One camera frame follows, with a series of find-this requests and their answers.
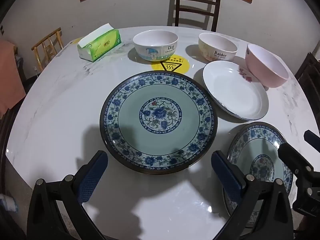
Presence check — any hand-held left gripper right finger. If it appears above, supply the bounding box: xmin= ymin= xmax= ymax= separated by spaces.
xmin=211 ymin=151 xmax=293 ymax=240

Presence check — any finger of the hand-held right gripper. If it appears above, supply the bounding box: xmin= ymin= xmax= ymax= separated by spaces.
xmin=278 ymin=142 xmax=315 ymax=178
xmin=304 ymin=129 xmax=320 ymax=153

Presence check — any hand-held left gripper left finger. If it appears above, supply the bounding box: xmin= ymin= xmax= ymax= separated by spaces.
xmin=27 ymin=150 xmax=108 ymax=240

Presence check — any small blue floral plate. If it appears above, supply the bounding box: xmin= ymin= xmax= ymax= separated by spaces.
xmin=222 ymin=121 xmax=294 ymax=228

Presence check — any white plate with pink flowers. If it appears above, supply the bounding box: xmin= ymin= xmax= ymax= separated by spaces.
xmin=201 ymin=60 xmax=269 ymax=120

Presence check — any large blue floral plate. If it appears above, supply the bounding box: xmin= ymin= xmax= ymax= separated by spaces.
xmin=99 ymin=71 xmax=218 ymax=174

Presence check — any pink bowl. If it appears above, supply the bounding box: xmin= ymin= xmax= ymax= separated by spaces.
xmin=245 ymin=43 xmax=289 ymax=88

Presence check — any cream bowl with rabbit print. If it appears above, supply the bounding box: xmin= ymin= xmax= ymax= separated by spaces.
xmin=198 ymin=33 xmax=238 ymax=62

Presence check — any white bowl with dog print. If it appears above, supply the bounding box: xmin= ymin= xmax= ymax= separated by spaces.
xmin=132 ymin=30 xmax=179 ymax=61

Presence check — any dark wooden furniture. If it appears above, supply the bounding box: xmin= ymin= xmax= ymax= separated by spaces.
xmin=294 ymin=52 xmax=320 ymax=105

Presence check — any pale blue white object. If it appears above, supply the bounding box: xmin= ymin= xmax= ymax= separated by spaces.
xmin=0 ymin=194 xmax=19 ymax=212

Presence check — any round yellow warning sticker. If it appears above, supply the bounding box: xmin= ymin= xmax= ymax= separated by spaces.
xmin=151 ymin=54 xmax=190 ymax=73

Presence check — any orange cloth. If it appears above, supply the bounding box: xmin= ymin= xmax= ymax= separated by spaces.
xmin=0 ymin=39 xmax=27 ymax=118

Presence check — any green tissue box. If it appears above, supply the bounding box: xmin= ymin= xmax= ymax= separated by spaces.
xmin=77 ymin=23 xmax=122 ymax=62

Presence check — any bamboo chair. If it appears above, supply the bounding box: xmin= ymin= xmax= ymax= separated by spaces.
xmin=31 ymin=27 xmax=64 ymax=70

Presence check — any dark wooden chair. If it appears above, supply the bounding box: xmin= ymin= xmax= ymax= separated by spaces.
xmin=174 ymin=0 xmax=222 ymax=32

